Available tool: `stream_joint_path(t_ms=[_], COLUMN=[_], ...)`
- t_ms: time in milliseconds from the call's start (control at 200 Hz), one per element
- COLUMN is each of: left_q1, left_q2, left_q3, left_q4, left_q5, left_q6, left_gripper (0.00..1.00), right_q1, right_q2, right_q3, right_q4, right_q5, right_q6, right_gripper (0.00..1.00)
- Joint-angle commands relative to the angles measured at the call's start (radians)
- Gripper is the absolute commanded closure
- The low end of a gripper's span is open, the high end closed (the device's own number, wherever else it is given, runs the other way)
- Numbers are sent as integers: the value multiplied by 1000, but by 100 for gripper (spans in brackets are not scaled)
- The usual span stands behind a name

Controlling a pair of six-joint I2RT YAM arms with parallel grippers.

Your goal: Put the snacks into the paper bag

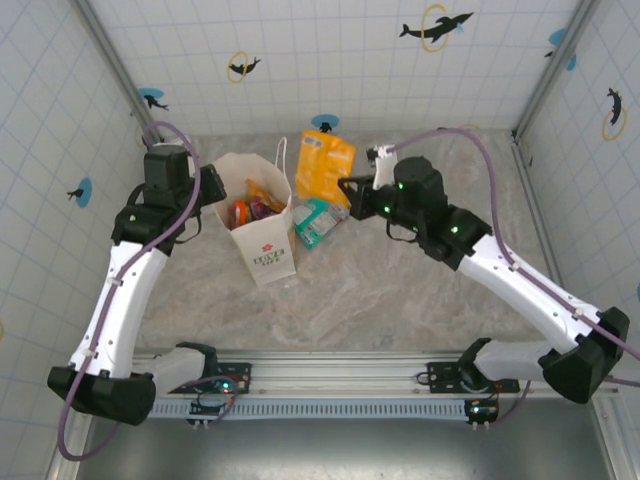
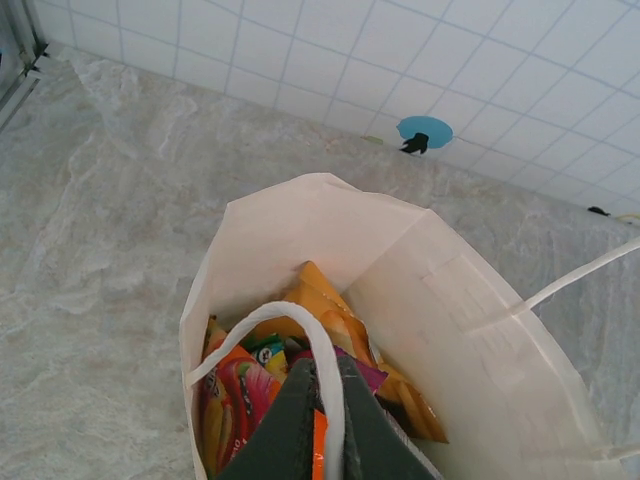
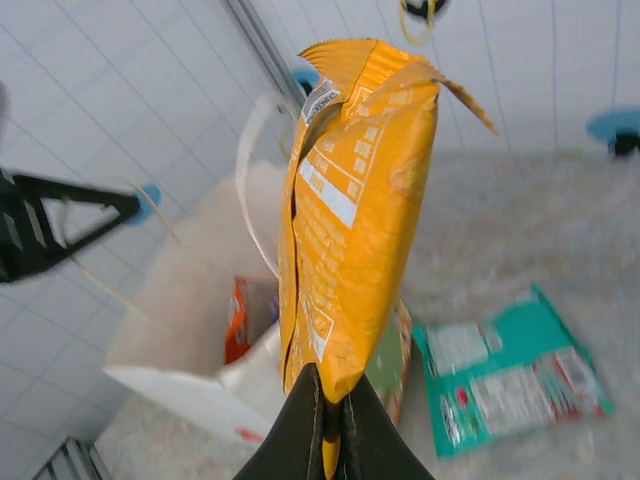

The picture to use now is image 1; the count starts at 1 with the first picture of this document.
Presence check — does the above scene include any plain yellow snack bag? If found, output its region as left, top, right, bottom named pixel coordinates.
left=293, top=129, right=359, bottom=210

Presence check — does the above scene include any teal snack packet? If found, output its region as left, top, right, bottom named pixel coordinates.
left=291, top=197, right=351, bottom=251

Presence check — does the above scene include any orange Fox's candy bag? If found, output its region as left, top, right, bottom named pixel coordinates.
left=228, top=198, right=250, bottom=230

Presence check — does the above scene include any orange snack bag green lettering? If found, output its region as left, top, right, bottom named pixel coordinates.
left=244, top=178, right=289, bottom=211

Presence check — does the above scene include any white paper bag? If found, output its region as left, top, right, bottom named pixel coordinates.
left=212, top=136, right=299, bottom=287

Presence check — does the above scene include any small black controller board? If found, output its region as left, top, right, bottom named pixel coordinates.
left=464, top=398, right=500, bottom=427
left=187, top=401, right=225, bottom=427

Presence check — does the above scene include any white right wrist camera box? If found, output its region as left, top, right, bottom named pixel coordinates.
left=366, top=143, right=400, bottom=191

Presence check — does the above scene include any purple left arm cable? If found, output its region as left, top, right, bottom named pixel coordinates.
left=57, top=121, right=239, bottom=461

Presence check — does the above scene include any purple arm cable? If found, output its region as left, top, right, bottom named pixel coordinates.
left=57, top=121, right=239, bottom=461
left=392, top=127, right=640, bottom=426

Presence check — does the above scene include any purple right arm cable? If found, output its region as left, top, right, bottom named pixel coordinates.
left=392, top=127, right=640, bottom=426

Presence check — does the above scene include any aluminium side rail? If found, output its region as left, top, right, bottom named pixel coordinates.
left=510, top=132, right=559, bottom=274

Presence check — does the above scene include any aluminium frame post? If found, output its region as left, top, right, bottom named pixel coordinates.
left=74, top=0, right=166, bottom=151
left=514, top=0, right=601, bottom=141

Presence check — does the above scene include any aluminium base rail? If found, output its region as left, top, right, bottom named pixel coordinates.
left=129, top=349, right=621, bottom=399

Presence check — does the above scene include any white slotted cable duct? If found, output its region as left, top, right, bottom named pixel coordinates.
left=149, top=399, right=474, bottom=420

